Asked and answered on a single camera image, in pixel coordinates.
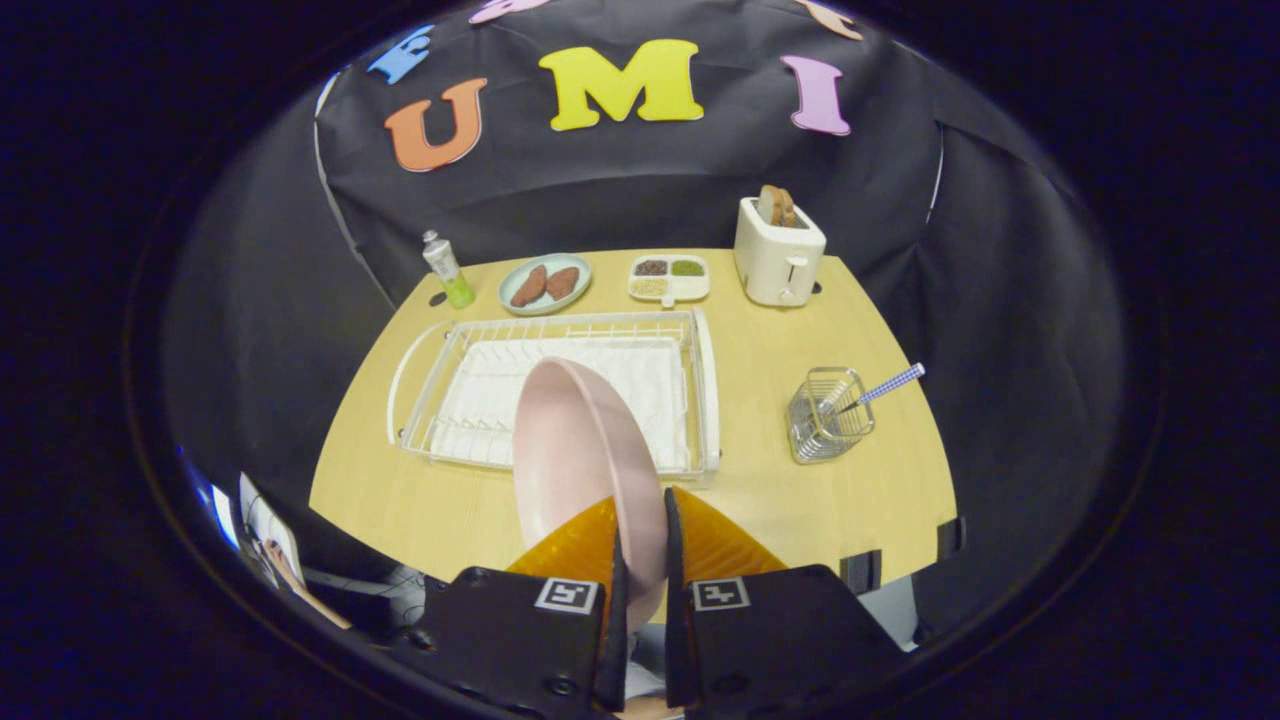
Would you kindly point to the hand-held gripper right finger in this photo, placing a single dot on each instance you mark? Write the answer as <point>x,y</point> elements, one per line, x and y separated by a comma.
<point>675,640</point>

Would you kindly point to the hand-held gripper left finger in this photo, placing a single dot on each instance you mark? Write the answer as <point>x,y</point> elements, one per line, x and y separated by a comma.
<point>618,650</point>

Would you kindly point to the pink plate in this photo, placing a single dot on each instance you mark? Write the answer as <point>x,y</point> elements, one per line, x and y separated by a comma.
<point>580,450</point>

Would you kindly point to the light blue plate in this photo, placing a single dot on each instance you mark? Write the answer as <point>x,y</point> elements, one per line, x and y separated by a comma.
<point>550,307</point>

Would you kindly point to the white drip tray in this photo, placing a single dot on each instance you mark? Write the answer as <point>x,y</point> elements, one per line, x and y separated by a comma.
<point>480,390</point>

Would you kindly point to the white divided seed tray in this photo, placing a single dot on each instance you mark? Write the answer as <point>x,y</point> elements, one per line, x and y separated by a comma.
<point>668,296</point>

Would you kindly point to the brown food piece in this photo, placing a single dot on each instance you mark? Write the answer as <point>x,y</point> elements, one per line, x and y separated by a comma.
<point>562,282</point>
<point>529,286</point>

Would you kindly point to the white toaster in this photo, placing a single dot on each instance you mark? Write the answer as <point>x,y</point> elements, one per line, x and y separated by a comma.
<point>775,265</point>

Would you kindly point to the green liquid bottle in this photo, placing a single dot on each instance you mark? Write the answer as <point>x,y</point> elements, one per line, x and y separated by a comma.
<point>447,270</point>

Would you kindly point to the brown toast slice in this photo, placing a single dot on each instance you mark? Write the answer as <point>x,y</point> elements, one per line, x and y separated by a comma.
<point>768,205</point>
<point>788,212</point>

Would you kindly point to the black backdrop cloth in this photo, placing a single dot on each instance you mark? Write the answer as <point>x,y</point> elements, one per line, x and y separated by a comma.
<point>620,190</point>

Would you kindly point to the black table bracket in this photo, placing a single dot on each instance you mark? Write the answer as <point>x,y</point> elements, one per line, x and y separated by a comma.
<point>951,538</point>
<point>861,570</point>

